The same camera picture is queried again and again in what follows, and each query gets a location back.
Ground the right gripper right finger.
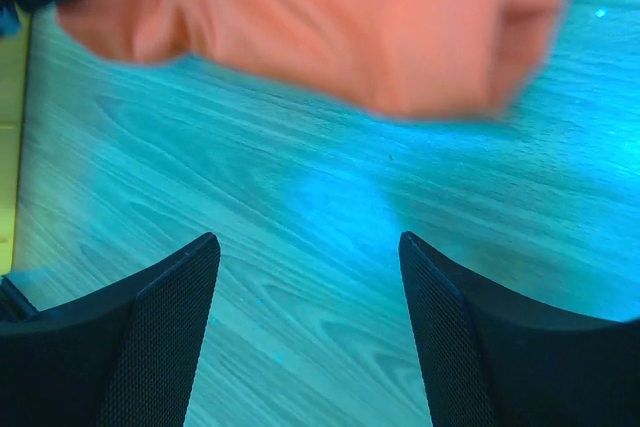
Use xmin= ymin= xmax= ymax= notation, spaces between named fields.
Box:
xmin=399 ymin=232 xmax=639 ymax=426

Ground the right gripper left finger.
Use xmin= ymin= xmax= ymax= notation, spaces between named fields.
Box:
xmin=1 ymin=233 xmax=220 ymax=427

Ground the orange t-shirt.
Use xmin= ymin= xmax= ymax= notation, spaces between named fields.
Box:
xmin=57 ymin=0 xmax=567 ymax=119

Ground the yellow plastic bin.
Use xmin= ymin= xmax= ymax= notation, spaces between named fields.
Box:
xmin=1 ymin=9 xmax=31 ymax=276

